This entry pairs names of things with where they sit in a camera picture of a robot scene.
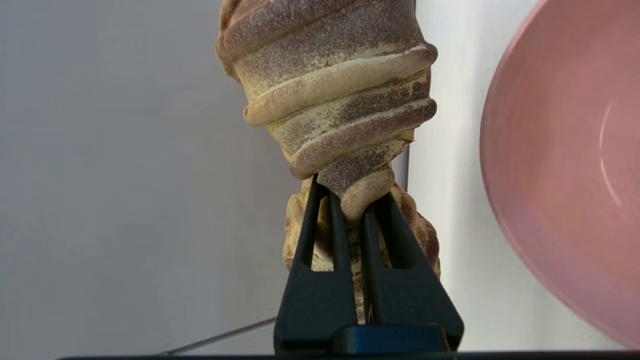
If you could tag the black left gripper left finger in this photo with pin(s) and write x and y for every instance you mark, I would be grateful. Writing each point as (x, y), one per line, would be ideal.
(312, 300)

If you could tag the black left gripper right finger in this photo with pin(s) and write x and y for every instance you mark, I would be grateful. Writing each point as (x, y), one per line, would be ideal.
(405, 300)

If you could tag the long twisted brown bread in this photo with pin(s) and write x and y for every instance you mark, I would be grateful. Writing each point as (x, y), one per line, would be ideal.
(335, 90)

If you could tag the pink bowl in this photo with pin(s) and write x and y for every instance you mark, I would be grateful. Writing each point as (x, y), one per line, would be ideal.
(565, 150)

